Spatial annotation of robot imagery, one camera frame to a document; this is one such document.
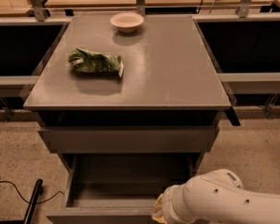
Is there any grey drawer cabinet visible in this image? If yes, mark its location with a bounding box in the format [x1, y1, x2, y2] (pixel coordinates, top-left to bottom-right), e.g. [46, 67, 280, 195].
[22, 14, 231, 173]

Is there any left metal rail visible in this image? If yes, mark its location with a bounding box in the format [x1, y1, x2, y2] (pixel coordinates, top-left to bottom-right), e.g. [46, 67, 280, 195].
[0, 76, 38, 97]

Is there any green snack bag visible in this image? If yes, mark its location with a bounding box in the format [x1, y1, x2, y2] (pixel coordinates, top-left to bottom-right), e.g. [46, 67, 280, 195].
[67, 48, 124, 77]

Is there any black bar on floor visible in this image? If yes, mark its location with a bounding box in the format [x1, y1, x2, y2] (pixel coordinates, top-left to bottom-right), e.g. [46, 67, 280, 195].
[23, 179, 43, 224]

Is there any metal rail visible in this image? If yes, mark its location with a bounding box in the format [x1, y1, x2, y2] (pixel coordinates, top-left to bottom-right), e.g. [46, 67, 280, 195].
[218, 73, 280, 94]
[0, 76, 38, 97]

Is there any left metal post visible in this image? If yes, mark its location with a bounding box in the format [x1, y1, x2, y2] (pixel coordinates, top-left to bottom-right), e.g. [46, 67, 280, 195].
[28, 0, 47, 21]

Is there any right metal post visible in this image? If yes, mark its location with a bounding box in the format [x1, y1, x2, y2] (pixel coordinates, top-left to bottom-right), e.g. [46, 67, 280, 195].
[235, 0, 252, 18]

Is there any grey top drawer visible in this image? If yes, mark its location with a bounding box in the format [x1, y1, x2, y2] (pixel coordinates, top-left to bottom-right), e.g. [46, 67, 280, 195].
[38, 126, 218, 154]

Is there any white bowl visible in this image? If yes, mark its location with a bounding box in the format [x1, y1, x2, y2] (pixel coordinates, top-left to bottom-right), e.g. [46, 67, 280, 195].
[110, 12, 144, 33]

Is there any black floor cable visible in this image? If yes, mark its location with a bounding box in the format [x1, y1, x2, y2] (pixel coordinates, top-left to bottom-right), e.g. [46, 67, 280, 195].
[0, 180, 65, 205]

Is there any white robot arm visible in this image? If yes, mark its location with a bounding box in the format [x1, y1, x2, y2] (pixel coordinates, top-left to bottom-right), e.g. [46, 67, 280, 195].
[151, 169, 280, 224]

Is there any right metal rail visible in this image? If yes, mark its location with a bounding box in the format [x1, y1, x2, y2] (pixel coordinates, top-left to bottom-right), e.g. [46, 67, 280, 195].
[218, 73, 280, 94]

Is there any grey drawer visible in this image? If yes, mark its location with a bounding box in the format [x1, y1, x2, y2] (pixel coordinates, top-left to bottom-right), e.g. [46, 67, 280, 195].
[47, 153, 193, 224]
[38, 126, 218, 154]

